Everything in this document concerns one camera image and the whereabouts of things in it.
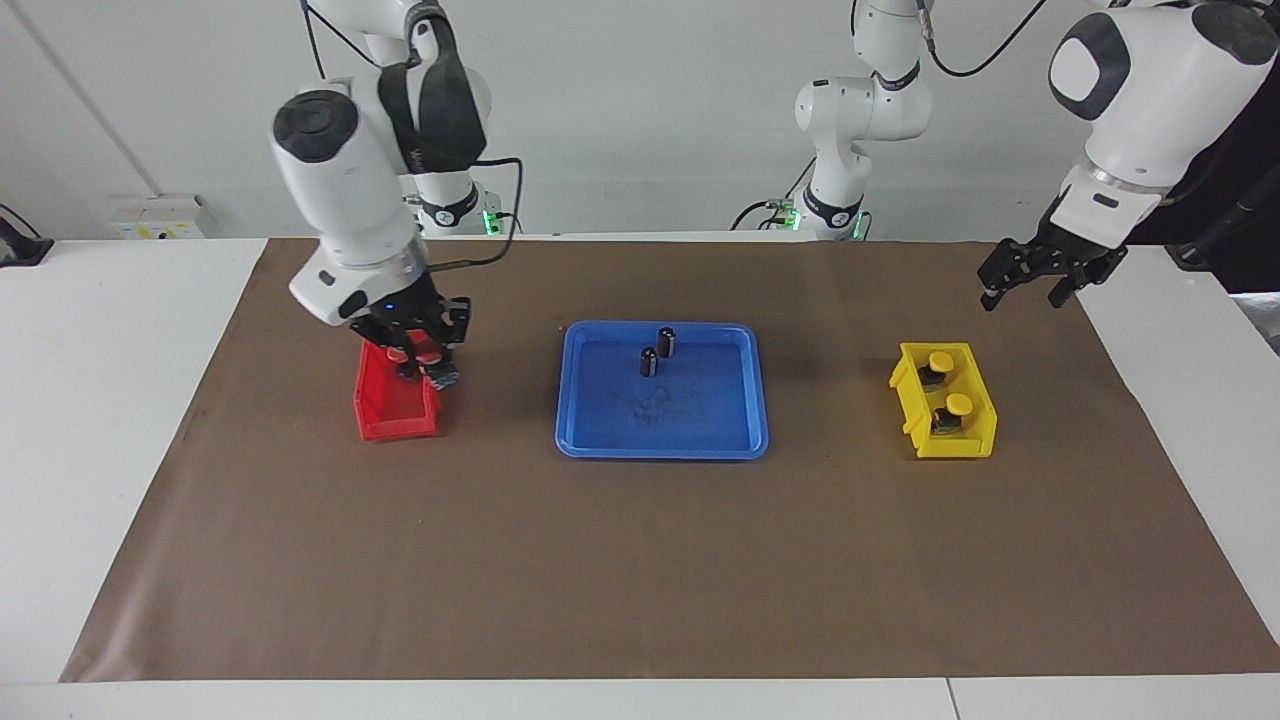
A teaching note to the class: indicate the brown paper table mat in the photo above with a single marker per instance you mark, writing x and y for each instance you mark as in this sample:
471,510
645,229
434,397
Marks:
640,560

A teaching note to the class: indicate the white wall outlet box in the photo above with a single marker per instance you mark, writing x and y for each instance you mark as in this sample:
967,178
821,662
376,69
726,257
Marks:
160,215

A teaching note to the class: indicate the black clamp object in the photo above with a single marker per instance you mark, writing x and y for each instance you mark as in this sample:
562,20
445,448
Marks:
20,248

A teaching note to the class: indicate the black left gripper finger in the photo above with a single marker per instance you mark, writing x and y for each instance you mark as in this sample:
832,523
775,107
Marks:
1000,270
1078,277

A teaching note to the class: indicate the yellow plastic parts bin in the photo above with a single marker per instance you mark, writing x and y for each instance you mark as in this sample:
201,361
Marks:
975,440

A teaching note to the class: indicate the blue plastic tray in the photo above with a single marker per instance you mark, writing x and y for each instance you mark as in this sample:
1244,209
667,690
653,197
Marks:
700,420

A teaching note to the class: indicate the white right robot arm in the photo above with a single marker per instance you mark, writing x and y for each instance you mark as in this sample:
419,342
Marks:
340,190

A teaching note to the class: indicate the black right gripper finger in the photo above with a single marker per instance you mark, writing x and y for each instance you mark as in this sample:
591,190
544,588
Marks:
446,376
406,366

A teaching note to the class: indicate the black stand pole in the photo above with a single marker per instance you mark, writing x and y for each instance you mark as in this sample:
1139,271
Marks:
1215,235

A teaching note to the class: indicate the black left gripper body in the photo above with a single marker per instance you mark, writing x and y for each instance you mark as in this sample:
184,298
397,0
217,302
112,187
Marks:
1075,250

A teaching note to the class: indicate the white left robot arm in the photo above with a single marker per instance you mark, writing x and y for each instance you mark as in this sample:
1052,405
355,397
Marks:
1150,110

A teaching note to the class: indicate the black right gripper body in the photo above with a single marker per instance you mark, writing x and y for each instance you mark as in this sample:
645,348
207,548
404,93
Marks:
420,320

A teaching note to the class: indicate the green lit base box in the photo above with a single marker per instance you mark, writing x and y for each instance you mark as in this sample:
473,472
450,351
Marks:
783,216
490,222

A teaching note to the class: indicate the black cylindrical capacitor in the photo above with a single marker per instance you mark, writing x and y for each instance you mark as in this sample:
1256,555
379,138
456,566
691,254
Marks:
666,342
649,362

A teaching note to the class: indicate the yellow push button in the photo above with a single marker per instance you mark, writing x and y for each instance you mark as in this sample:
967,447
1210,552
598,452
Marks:
958,404
940,360

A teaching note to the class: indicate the red plastic parts bin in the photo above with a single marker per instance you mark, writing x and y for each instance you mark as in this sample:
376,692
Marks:
395,415

